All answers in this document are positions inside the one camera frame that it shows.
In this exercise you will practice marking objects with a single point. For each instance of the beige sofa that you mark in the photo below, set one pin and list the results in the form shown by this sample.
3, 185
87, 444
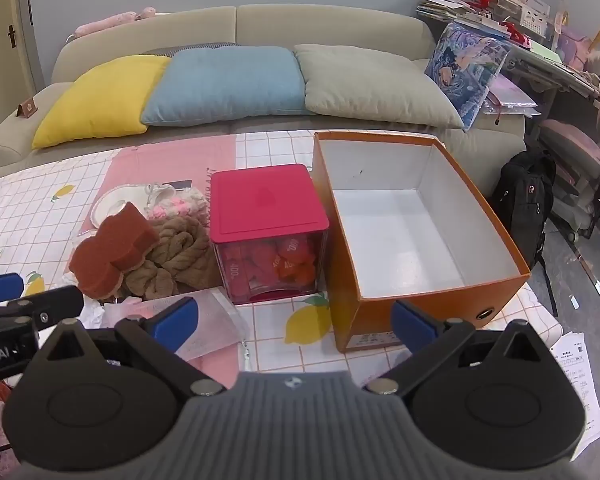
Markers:
481, 152

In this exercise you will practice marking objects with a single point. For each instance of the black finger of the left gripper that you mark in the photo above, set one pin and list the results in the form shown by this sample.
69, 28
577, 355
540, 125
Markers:
47, 309

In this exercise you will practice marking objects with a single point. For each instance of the yellow cushion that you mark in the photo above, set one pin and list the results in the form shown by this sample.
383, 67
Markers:
105, 102

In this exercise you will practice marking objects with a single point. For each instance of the pink plush toy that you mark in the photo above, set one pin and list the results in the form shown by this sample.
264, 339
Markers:
114, 21

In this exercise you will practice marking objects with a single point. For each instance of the clear plastic bag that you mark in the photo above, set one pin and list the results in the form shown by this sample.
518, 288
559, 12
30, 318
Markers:
200, 322

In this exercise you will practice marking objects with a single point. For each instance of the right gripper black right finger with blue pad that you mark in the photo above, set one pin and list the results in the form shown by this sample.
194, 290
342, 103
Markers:
497, 399

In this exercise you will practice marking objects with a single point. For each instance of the white round fabric pad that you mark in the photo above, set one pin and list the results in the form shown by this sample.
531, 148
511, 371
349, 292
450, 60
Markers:
113, 201

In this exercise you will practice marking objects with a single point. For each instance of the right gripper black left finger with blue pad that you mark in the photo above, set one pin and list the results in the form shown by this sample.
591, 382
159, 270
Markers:
95, 399

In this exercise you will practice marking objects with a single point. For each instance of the beige grey cushion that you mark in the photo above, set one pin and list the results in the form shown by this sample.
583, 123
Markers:
364, 84

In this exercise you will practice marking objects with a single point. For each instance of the brown twisted towel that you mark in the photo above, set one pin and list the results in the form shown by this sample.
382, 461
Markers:
182, 261

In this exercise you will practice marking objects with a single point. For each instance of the black backpack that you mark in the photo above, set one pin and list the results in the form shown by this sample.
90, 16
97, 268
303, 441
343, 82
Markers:
523, 200

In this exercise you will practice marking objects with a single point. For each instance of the orange cardboard box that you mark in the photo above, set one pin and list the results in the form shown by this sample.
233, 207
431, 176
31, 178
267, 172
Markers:
407, 223

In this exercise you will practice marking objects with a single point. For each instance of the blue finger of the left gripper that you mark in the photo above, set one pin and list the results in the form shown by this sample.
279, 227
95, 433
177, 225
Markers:
11, 286

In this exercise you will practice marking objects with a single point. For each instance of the white paper sheets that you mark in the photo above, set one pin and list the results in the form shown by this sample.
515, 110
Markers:
572, 355

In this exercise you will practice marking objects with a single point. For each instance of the brown flower sponge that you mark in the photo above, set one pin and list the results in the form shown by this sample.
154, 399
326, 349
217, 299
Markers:
120, 245

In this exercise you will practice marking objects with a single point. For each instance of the cluttered desk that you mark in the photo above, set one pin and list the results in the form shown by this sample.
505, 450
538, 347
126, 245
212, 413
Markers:
550, 34

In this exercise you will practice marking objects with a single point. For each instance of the light blue cushion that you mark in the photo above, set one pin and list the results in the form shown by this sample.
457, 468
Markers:
201, 86

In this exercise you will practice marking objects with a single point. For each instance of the pink chair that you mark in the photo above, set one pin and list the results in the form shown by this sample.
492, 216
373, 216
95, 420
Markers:
577, 185

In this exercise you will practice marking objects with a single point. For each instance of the pink white knitted item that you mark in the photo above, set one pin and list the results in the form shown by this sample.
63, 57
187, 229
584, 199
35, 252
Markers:
187, 202

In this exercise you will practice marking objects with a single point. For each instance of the small brown sign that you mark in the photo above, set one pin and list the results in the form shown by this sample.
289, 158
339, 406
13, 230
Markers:
27, 108

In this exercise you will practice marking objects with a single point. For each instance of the blue anime print cushion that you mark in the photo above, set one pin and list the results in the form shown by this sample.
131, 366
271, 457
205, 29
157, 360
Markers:
464, 64

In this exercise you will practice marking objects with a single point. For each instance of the red lid clear box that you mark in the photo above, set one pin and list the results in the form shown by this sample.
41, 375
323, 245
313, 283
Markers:
268, 228

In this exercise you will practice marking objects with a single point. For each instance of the pink white lemon tablecloth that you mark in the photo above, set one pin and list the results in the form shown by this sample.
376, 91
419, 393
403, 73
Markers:
45, 210

